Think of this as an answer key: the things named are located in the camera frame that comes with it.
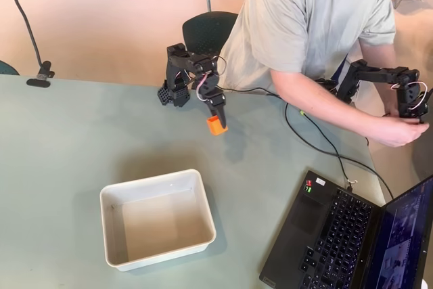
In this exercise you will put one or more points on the person's right hand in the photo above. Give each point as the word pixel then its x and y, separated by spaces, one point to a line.
pixel 395 135

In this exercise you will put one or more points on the red green laptop sticker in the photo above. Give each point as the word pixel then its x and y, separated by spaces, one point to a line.
pixel 308 187

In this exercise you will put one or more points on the black leader robot arm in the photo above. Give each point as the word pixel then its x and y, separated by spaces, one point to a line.
pixel 375 74

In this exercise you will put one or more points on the black follower robot arm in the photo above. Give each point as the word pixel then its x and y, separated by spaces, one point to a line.
pixel 182 60

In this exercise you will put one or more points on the person's left hand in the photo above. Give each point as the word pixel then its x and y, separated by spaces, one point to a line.
pixel 391 113

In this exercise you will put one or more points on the white rounded object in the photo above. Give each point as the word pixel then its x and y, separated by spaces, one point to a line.
pixel 429 285

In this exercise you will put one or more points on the black gooseneck clamp holder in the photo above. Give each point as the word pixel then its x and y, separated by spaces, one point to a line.
pixel 40 74

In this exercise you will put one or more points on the black Lenovo laptop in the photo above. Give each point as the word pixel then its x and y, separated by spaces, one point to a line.
pixel 338 228

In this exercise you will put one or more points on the person's left forearm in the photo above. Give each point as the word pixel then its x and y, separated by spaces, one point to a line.
pixel 379 62

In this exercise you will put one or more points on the black follower gripper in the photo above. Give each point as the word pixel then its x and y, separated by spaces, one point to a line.
pixel 217 101

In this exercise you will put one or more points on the dark grey rounded seat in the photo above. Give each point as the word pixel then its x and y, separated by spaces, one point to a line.
pixel 424 160

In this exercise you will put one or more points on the teal chair backrest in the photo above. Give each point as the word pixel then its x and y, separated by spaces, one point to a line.
pixel 6 69

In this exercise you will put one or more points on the person's right forearm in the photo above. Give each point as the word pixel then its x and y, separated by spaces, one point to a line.
pixel 321 106

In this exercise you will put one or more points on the white laptop sticker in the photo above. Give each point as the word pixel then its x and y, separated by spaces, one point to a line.
pixel 320 182

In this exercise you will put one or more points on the person in pale green t-shirt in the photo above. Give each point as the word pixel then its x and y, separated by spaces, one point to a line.
pixel 304 25

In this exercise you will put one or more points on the white plastic bin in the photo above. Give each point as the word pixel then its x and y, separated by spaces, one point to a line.
pixel 162 221

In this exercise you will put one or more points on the orange cube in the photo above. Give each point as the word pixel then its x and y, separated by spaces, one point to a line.
pixel 214 127

